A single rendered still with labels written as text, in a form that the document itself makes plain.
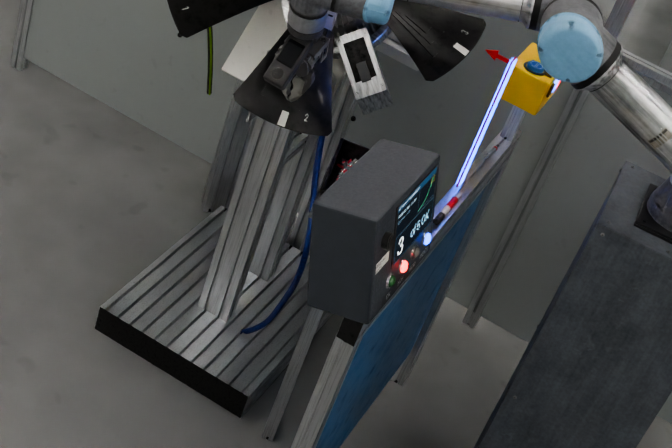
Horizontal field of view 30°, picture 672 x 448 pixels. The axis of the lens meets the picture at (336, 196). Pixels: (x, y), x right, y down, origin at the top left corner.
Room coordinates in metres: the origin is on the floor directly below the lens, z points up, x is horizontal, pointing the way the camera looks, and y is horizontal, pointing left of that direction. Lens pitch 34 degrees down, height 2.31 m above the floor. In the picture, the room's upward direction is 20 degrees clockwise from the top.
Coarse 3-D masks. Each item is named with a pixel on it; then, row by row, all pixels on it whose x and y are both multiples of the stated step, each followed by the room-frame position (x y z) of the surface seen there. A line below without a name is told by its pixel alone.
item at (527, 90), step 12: (528, 48) 2.66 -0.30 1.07; (528, 60) 2.61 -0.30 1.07; (516, 72) 2.55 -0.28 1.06; (528, 72) 2.55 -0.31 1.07; (516, 84) 2.55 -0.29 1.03; (528, 84) 2.54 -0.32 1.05; (540, 84) 2.54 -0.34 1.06; (504, 96) 2.55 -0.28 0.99; (516, 96) 2.54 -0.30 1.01; (528, 96) 2.54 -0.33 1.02; (540, 96) 2.53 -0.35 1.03; (528, 108) 2.54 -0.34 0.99; (540, 108) 2.56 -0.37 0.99
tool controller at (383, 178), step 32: (384, 160) 1.72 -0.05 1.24; (416, 160) 1.74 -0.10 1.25; (352, 192) 1.60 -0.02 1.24; (384, 192) 1.62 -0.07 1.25; (416, 192) 1.67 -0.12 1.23; (320, 224) 1.55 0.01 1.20; (352, 224) 1.53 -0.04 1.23; (384, 224) 1.55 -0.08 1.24; (416, 224) 1.68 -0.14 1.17; (320, 256) 1.54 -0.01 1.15; (352, 256) 1.53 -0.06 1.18; (384, 256) 1.56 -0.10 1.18; (320, 288) 1.54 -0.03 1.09; (352, 288) 1.52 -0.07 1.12; (384, 288) 1.57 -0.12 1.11
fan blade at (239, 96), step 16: (288, 32) 2.31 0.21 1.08; (272, 48) 2.28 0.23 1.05; (320, 64) 2.33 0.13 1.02; (256, 80) 2.24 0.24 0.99; (320, 80) 2.32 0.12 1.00; (240, 96) 2.21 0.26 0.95; (256, 96) 2.23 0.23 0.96; (272, 96) 2.24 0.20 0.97; (304, 96) 2.28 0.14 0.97; (320, 96) 2.30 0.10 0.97; (256, 112) 2.21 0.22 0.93; (272, 112) 2.23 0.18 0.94; (320, 112) 2.28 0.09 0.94; (288, 128) 2.23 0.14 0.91; (304, 128) 2.24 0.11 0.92; (320, 128) 2.26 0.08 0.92
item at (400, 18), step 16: (400, 0) 2.42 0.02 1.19; (400, 16) 2.37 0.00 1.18; (416, 16) 2.39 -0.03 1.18; (432, 16) 2.41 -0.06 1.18; (448, 16) 2.43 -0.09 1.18; (464, 16) 2.45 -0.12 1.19; (400, 32) 2.33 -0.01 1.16; (416, 32) 2.34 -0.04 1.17; (432, 32) 2.36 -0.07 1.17; (448, 32) 2.38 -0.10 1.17; (480, 32) 2.42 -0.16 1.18; (416, 48) 2.31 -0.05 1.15; (432, 48) 2.32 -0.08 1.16; (448, 48) 2.34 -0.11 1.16; (416, 64) 2.28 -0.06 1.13; (432, 64) 2.29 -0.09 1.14; (448, 64) 2.31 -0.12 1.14; (432, 80) 2.26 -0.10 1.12
